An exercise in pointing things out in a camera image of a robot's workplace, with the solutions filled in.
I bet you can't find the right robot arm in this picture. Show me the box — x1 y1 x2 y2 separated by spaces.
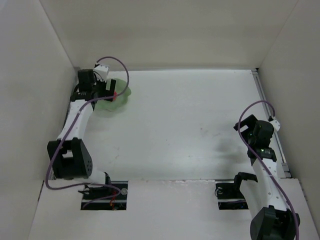
234 114 300 240

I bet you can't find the red fake fruit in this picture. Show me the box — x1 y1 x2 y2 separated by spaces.
112 91 118 101

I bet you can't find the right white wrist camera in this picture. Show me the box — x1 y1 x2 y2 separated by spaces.
268 117 281 133

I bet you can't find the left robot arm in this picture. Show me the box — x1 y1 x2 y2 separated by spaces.
47 64 116 187

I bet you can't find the left aluminium frame rail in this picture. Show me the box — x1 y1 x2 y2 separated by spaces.
54 66 81 165

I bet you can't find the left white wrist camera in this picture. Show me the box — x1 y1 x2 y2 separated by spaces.
93 63 110 82

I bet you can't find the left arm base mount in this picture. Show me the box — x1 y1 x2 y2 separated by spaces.
78 181 129 211

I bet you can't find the green wavy fruit bowl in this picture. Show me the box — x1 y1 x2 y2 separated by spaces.
95 78 132 112

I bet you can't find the aluminium frame rail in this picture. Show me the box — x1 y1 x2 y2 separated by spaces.
54 66 81 165
251 67 292 179

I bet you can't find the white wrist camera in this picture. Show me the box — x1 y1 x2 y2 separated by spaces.
93 63 110 82
268 117 281 133

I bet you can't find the right aluminium frame rail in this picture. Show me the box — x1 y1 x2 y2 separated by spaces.
251 67 292 179

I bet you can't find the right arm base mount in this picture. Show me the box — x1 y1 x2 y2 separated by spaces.
214 182 249 210

